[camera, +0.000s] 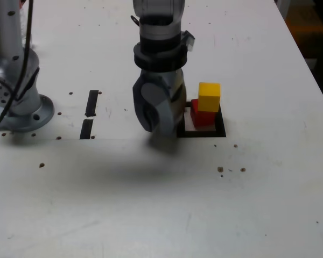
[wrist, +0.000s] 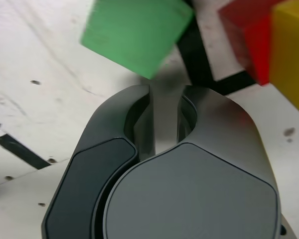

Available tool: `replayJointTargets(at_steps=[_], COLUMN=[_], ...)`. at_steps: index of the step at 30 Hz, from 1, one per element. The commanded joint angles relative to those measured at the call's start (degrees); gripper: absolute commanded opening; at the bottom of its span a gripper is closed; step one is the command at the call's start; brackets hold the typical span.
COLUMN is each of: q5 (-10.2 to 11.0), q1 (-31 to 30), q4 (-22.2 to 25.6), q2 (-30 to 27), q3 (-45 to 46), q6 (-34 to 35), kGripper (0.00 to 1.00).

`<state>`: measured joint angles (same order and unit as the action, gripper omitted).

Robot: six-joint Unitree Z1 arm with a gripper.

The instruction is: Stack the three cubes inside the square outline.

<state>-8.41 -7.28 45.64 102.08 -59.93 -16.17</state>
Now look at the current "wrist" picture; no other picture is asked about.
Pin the black tape strip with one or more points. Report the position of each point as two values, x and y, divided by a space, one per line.
22 152

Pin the green cube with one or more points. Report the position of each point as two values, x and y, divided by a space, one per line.
134 32

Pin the yellow cube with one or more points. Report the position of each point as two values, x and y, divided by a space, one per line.
291 54

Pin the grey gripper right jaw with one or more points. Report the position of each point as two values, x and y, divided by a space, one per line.
201 194

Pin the black tape square outline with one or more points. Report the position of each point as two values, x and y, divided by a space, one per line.
196 57

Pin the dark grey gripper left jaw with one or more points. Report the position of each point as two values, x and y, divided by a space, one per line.
89 161

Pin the red cube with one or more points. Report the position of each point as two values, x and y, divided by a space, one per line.
256 42

